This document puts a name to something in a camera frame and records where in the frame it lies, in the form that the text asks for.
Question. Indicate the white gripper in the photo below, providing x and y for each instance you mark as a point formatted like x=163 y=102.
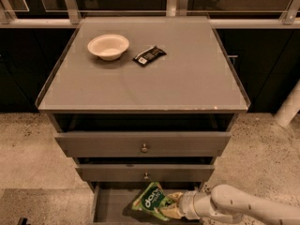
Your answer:
x=187 y=204

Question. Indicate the green rice chip bag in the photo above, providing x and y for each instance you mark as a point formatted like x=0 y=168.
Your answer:
x=152 y=200

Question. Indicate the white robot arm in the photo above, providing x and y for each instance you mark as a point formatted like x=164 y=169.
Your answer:
x=228 y=204

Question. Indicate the bottom grey drawer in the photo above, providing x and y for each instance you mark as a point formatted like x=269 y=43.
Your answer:
x=112 y=206

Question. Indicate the grey drawer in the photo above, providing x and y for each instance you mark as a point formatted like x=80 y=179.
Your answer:
x=112 y=206
x=145 y=172
x=142 y=144

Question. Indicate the top grey drawer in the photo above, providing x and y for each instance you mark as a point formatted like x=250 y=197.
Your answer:
x=142 y=144

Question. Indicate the middle grey drawer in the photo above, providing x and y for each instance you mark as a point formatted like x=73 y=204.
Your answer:
x=145 y=172

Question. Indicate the grey drawer cabinet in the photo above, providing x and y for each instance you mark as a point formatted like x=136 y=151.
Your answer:
x=192 y=88

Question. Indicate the black snack bar wrapper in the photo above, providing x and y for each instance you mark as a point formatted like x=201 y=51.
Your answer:
x=148 y=56

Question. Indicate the white pillar base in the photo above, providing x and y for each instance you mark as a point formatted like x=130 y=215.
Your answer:
x=289 y=108

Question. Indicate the white paper bowl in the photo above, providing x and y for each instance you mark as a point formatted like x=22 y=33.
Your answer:
x=108 y=47

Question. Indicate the metal window railing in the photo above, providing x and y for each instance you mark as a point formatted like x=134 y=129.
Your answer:
x=222 y=14

